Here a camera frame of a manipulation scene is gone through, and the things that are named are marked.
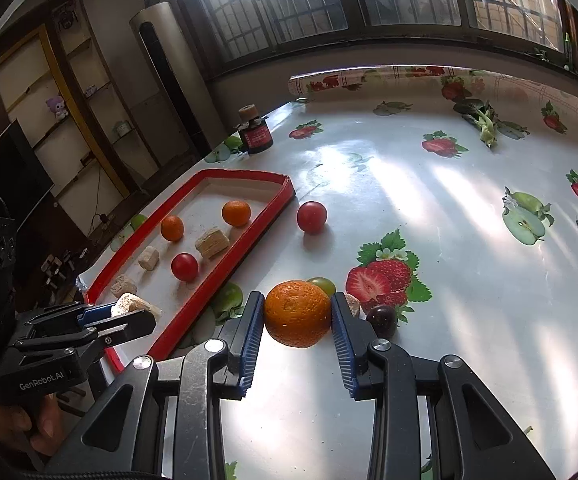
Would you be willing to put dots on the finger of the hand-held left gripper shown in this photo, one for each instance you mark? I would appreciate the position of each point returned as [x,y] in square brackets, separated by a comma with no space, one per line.
[124,327]
[96,312]

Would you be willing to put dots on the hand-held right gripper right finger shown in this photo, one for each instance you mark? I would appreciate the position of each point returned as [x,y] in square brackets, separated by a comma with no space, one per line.
[344,345]

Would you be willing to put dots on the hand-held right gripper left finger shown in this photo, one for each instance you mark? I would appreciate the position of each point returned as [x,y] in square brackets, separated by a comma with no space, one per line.
[249,345]

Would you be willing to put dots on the beige bread chunk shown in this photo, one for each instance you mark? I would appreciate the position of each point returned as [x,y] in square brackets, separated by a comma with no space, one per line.
[148,258]
[352,305]
[211,243]
[134,305]
[124,286]

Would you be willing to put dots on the orange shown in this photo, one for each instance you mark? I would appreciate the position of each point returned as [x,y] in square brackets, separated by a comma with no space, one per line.
[235,213]
[172,228]
[296,314]

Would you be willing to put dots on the red tomato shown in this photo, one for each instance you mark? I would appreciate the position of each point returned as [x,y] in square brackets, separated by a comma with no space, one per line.
[311,217]
[184,266]

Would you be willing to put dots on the red rimmed white tray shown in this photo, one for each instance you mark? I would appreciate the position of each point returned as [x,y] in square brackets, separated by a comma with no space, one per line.
[209,187]

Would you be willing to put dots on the person's left hand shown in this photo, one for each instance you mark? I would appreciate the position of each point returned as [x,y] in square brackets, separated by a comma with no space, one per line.
[44,420]

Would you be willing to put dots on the dark purple plum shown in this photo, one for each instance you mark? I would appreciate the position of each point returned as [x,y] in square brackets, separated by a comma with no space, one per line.
[381,321]

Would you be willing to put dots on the green grape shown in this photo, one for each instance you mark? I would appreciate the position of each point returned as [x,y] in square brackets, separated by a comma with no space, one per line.
[324,284]

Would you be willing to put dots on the black television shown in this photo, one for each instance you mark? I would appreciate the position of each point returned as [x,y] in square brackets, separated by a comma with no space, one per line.
[4,175]

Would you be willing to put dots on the purple plush toy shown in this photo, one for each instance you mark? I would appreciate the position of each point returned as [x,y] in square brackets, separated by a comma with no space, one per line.
[56,107]

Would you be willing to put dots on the dark bottle with cork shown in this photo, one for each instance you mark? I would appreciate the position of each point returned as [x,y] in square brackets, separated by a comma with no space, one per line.
[255,132]

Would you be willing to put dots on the standing air conditioner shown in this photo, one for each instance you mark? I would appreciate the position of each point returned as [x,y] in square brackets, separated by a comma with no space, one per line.
[174,80]

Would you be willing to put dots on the green leafy vegetable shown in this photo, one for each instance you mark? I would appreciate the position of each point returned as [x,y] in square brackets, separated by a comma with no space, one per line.
[481,120]

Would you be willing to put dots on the green glass bottle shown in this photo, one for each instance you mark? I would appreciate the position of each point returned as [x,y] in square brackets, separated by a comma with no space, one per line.
[567,50]

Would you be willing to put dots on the wooden wall shelf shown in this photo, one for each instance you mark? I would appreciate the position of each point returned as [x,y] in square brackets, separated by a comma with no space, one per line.
[84,110]

